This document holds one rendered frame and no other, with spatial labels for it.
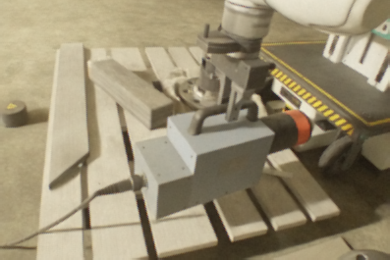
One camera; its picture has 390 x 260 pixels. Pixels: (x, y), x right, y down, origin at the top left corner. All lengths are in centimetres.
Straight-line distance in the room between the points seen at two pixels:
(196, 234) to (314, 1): 60
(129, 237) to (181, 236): 13
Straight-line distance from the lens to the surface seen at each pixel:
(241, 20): 56
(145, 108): 106
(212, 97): 119
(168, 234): 81
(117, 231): 81
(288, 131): 81
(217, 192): 74
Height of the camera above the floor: 81
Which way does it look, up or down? 34 degrees down
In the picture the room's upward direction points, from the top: 8 degrees clockwise
